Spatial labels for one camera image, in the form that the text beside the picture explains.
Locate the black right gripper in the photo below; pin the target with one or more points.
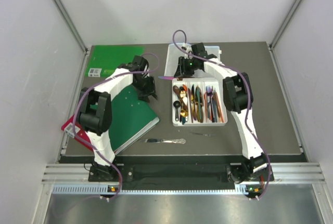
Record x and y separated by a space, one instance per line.
182 71

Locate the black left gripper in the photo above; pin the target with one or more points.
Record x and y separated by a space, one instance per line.
150 90

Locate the iridescent knife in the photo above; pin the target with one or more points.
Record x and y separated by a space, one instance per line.
166 77
192 97

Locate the brown wooden spoon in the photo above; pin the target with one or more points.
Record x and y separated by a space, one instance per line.
177 90

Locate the purple plastic fork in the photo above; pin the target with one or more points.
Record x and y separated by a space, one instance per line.
209 102

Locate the white cutlery tray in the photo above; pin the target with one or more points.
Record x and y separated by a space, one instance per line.
202 83

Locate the small dark dessert fork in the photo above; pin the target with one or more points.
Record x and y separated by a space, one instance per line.
203 134

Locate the teal handled gold spoon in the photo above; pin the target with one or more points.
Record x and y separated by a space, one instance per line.
184 116

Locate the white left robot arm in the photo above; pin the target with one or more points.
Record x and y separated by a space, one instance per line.
94 112

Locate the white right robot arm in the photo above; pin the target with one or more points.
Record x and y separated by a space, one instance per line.
238 99

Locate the clear mesh zip pouch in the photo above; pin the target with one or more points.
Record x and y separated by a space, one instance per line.
173 54

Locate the teal knife in tray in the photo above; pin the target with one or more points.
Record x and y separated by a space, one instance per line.
200 104

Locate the gold spoon in tray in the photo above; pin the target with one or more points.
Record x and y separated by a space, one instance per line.
183 94

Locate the white ceramic spoon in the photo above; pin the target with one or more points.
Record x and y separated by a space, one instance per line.
185 103

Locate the orange plastic fork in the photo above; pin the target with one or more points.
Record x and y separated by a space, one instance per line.
205 106

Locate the black measuring spoon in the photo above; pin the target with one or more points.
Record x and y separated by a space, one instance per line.
177 106

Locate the light green plastic folder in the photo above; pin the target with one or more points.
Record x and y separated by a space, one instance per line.
104 59

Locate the orange chopstick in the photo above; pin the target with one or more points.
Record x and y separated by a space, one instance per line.
219 107

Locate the silver ornate butter knife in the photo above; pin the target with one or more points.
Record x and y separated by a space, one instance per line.
155 140

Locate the dark green ring binder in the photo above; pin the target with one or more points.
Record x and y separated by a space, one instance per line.
131 119

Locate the black mounting base plate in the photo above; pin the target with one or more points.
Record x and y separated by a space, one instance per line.
157 174

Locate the aluminium frame rail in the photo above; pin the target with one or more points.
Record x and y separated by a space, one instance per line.
68 21

